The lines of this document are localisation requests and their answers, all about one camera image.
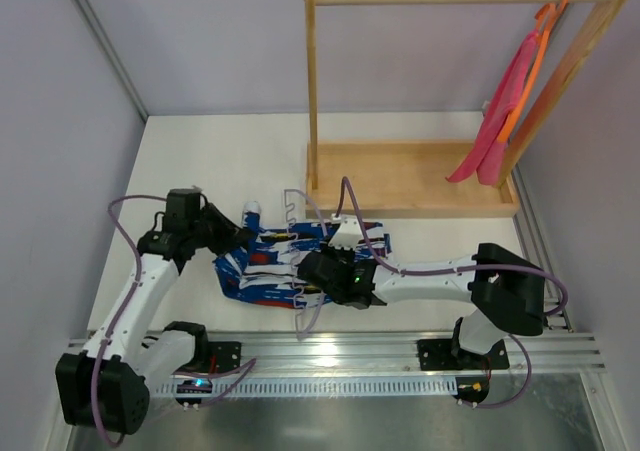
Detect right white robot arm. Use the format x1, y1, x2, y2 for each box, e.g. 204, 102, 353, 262
297, 243, 545, 369

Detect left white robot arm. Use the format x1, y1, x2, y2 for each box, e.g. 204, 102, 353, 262
55, 188, 255, 447

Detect blue patterned trousers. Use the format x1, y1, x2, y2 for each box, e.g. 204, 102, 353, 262
206, 203, 391, 309

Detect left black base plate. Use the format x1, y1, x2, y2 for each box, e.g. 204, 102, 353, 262
206, 341, 242, 374

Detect wooden clothes rack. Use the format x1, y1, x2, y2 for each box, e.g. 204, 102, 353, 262
304, 0, 627, 218

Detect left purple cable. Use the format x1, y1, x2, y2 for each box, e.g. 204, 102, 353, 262
92, 194, 257, 447

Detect pink cloth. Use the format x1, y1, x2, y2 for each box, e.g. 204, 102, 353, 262
446, 31, 538, 185

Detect slotted cable duct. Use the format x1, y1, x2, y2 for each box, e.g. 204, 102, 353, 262
150, 375, 457, 400

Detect lilac clothes hanger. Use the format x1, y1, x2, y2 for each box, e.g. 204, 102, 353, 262
282, 188, 331, 342

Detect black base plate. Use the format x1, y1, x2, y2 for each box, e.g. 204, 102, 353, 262
206, 341, 242, 374
416, 338, 510, 371

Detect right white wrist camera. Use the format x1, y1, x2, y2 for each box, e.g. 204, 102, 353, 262
328, 214, 365, 251

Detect aluminium mounting rail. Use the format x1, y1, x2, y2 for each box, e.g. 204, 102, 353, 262
209, 330, 606, 377

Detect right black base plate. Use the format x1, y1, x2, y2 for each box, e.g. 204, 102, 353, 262
416, 338, 510, 371

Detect orange clothes hanger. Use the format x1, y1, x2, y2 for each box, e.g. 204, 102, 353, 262
496, 0, 569, 145

